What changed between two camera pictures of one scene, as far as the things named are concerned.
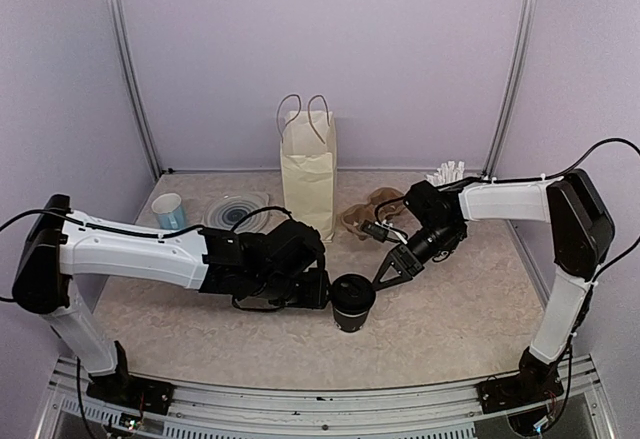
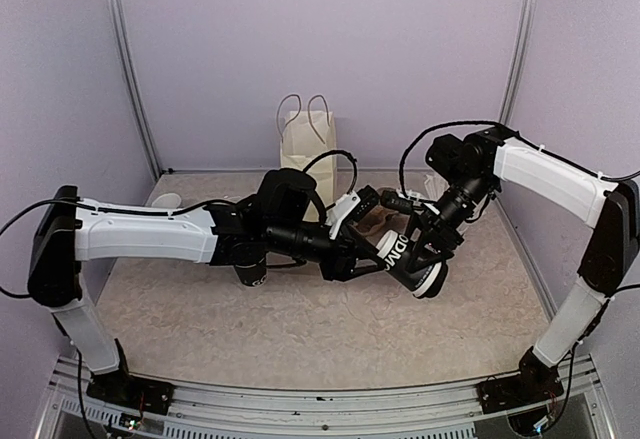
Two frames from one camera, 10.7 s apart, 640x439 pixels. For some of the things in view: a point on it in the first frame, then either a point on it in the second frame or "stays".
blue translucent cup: (169, 207) stays
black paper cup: (349, 323) -> (392, 250)
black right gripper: (413, 270) -> (436, 230)
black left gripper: (315, 298) -> (340, 265)
